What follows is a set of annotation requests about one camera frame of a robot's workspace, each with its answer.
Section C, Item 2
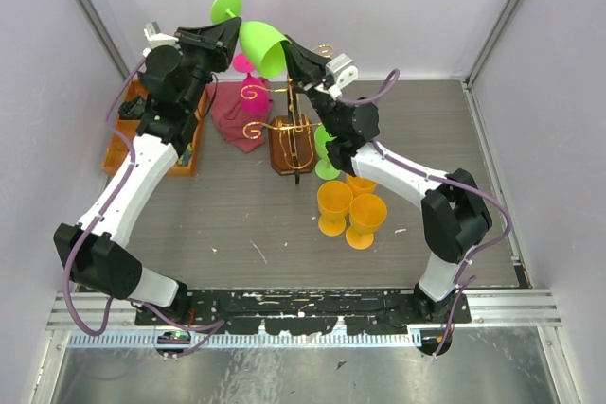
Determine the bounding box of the green wine glass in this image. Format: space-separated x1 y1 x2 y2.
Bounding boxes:
314 125 340 181
210 0 289 79

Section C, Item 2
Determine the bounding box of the red cloth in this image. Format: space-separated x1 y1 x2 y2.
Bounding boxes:
205 81 274 153

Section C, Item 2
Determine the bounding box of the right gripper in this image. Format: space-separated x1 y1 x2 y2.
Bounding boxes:
277 36 344 139

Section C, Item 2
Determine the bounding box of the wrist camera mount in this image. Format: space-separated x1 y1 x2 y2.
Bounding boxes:
144 22 179 49
325 53 359 99

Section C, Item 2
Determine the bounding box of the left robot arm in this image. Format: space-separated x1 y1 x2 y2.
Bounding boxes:
54 17 241 325

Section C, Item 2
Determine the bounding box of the gold wire wine glass rack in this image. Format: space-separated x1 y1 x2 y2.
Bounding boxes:
240 44 337 186

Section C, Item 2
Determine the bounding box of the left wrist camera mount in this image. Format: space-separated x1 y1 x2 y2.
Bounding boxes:
144 22 179 49

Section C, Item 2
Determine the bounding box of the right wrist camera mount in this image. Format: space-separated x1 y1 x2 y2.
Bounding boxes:
325 53 359 99

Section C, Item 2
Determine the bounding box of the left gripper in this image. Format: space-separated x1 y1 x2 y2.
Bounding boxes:
176 18 245 113

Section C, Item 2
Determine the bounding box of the dark pouch tray left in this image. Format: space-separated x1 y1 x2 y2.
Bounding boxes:
118 95 148 120

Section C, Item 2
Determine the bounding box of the orange wine glass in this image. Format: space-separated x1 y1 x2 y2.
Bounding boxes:
346 194 387 250
316 180 353 237
346 175 377 198

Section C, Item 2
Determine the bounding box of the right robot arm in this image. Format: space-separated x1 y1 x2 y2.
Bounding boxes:
281 38 492 323

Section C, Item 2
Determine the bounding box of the pink wine glass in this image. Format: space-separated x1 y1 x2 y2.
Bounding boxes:
232 53 269 114

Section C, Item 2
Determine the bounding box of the aluminium frame rail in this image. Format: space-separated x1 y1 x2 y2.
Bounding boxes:
46 289 561 355

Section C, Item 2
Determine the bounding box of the blue floral fabric pouch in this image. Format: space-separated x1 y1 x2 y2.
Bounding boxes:
178 143 194 167

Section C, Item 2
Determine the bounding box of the orange wine glass back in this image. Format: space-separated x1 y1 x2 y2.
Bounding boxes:
346 175 377 198

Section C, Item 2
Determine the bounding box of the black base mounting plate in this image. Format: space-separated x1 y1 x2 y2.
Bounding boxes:
134 288 471 337

